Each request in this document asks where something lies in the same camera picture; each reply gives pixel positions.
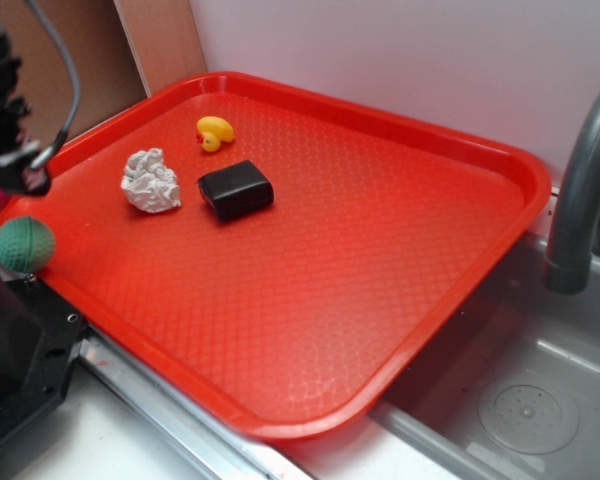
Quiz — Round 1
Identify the green ball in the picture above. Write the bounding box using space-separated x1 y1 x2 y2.
0 216 56 274

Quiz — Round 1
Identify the black rectangular box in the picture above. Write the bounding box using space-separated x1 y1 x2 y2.
197 160 275 222

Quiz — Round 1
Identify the sink drain cover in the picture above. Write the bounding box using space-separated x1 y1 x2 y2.
478 374 579 455

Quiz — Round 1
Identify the red plastic tray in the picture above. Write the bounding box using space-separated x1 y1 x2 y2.
0 73 551 442

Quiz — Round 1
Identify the grey sink basin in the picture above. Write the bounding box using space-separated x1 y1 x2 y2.
371 235 600 479

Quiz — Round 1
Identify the yellow rubber duck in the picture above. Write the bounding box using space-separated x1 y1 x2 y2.
196 116 235 153

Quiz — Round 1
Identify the grey sink faucet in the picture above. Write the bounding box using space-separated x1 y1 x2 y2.
543 93 600 295

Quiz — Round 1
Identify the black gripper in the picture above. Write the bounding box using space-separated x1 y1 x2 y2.
0 24 51 196

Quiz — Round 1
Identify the grey cable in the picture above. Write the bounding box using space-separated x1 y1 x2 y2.
25 0 82 171

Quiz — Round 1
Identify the wooden panel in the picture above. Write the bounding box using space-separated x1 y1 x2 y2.
0 1 206 144

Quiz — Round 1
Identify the crumpled white paper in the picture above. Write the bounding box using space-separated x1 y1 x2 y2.
121 148 182 214

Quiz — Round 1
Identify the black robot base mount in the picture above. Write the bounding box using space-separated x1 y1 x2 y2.
0 273 84 450

